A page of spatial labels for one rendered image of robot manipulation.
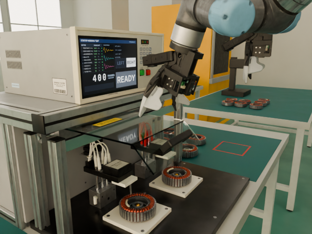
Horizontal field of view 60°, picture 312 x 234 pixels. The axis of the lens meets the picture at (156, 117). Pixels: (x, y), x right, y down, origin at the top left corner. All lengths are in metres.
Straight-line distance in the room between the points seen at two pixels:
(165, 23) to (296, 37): 2.57
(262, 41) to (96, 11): 4.27
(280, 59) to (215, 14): 5.44
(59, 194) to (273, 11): 0.64
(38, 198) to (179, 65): 0.52
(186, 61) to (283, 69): 5.35
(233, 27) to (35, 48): 0.59
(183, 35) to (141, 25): 6.68
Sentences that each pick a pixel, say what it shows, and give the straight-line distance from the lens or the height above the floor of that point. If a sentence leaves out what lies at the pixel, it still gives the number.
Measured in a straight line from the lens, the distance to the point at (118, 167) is 0.83.
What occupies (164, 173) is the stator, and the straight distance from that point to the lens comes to 1.02.
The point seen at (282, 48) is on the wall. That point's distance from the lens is 5.97.
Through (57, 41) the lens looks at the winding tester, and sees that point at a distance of 0.82.
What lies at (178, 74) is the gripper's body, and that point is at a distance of 0.66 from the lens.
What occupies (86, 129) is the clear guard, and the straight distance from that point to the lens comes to 0.71.
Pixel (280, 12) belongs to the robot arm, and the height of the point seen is 1.33.
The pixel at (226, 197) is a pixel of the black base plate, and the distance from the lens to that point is 1.00.
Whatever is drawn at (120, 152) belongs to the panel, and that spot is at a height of 0.85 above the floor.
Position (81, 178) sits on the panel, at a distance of 1.01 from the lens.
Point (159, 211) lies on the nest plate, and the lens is 0.88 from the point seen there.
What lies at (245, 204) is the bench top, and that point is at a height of 0.75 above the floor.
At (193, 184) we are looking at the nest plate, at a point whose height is 0.78.
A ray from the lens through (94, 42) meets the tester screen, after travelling 0.80.
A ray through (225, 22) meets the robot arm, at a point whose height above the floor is 1.31.
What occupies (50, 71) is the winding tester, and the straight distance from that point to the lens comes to 0.85.
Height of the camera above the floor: 1.27
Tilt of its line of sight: 14 degrees down
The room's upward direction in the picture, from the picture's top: straight up
